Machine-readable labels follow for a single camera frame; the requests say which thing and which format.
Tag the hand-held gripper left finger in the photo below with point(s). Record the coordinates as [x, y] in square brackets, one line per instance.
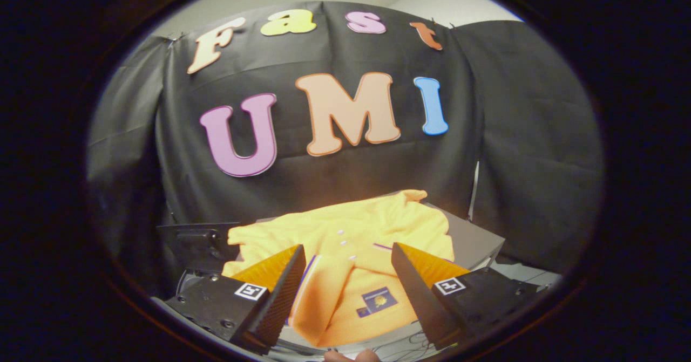
[280, 297]

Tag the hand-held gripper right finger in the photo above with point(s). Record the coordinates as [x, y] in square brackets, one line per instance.
[421, 302]

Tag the orange polo shirt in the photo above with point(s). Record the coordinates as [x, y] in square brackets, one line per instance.
[345, 227]

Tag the black backdrop cloth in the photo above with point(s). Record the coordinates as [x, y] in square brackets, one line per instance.
[334, 178]

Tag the white cabinet with dark frame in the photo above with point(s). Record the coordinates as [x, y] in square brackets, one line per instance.
[475, 238]

